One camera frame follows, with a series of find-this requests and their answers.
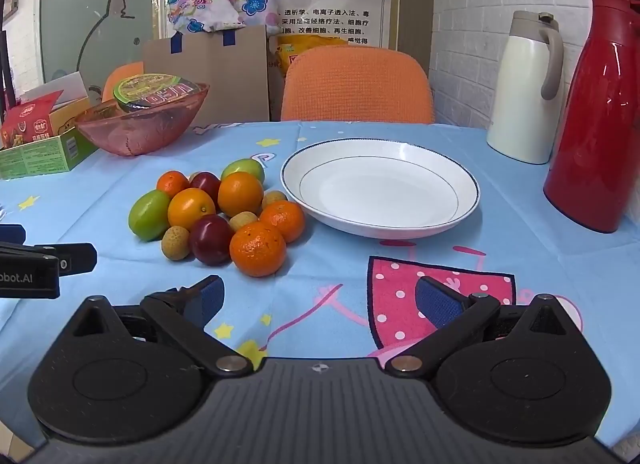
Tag small tangerine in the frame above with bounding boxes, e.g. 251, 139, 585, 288
155, 170, 190, 198

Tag dark red plum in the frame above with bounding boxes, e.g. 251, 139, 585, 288
189, 215, 233, 266
190, 172, 220, 208

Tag floral cloth bundle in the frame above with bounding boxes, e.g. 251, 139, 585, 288
165, 0, 281, 36

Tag red thermos jug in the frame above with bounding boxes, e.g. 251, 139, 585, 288
544, 0, 639, 233

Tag framed chinese poster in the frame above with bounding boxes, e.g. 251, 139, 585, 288
152, 0, 399, 49

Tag orange chair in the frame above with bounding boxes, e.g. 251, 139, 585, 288
280, 45, 435, 125
102, 61, 143, 102

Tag large orange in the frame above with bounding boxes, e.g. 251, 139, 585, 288
167, 188, 217, 230
218, 172, 264, 218

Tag yellow snack bag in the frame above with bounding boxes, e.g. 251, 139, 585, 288
276, 34, 347, 76

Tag green cardboard box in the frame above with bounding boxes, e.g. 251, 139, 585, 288
0, 97, 98, 180

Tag pink glass bowl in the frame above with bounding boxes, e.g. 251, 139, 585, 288
75, 84, 209, 156

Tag instant noodle cup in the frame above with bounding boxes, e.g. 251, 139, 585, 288
113, 73, 201, 112

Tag brown longan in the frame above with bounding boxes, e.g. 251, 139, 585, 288
160, 226, 191, 262
262, 190, 288, 210
229, 212, 258, 232

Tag white thermos jug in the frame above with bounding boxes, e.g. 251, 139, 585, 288
487, 11, 564, 165

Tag brown cardboard box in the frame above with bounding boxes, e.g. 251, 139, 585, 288
142, 26, 270, 128

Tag white porcelain plate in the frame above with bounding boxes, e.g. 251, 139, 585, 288
280, 138, 480, 241

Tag red snack packet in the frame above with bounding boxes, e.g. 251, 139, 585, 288
1, 90, 63, 149

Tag green jujube fruit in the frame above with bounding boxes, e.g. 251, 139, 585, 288
128, 190, 170, 242
221, 158, 265, 184

